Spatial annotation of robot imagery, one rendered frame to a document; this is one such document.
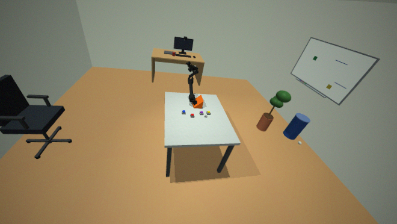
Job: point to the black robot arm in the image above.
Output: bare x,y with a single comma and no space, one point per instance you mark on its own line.
190,82

